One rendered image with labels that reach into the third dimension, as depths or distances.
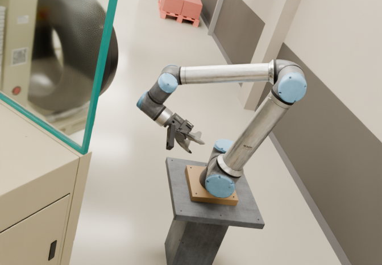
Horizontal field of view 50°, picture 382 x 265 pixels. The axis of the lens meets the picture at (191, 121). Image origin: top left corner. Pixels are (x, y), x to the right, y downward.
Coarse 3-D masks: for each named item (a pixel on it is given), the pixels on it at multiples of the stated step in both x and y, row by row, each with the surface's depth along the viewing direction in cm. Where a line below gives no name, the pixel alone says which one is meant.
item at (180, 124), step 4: (172, 116) 191; (176, 116) 194; (172, 120) 192; (176, 120) 193; (180, 120) 194; (184, 120) 195; (168, 124) 190; (172, 124) 191; (176, 124) 193; (180, 124) 193; (184, 124) 192; (188, 124) 194; (176, 128) 191; (180, 128) 190; (184, 128) 192; (188, 128) 193; (192, 128) 193; (176, 132) 191; (180, 132) 190; (176, 136) 193; (180, 136) 191; (184, 136) 190; (180, 140) 194
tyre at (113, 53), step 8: (112, 32) 186; (112, 40) 186; (112, 48) 186; (112, 56) 187; (112, 64) 189; (104, 72) 186; (112, 72) 191; (104, 80) 190; (112, 80) 196; (104, 88) 195
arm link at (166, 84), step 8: (160, 80) 181; (168, 80) 182; (176, 80) 186; (152, 88) 185; (160, 88) 181; (168, 88) 181; (152, 96) 184; (160, 96) 183; (168, 96) 185; (160, 104) 187
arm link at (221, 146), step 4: (220, 140) 218; (224, 140) 219; (228, 140) 220; (216, 144) 214; (220, 144) 214; (224, 144) 215; (228, 144) 216; (216, 148) 213; (220, 148) 211; (224, 148) 212; (228, 148) 213; (212, 152) 218; (216, 152) 214; (220, 152) 212; (224, 152) 210; (212, 156) 214; (216, 156) 210; (208, 164) 222
